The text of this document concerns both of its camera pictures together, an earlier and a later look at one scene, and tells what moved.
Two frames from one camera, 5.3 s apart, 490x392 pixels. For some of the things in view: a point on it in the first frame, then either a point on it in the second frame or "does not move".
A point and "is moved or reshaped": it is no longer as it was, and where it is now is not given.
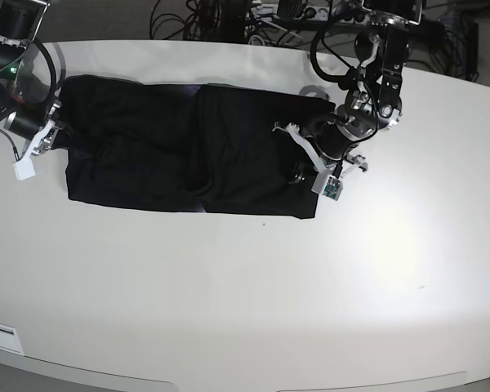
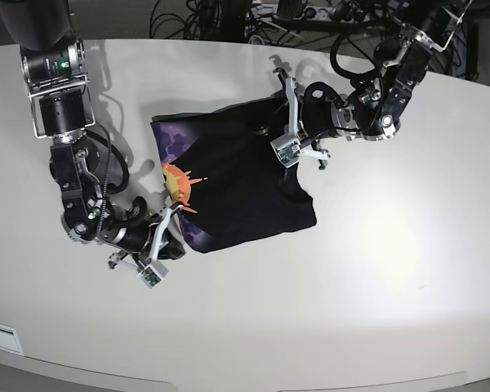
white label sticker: [2, 336] does not move
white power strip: [317, 13] does not move
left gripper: [44, 139] → [138, 239]
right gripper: [327, 144] → [296, 130]
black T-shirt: [185, 146] is moved or reshaped
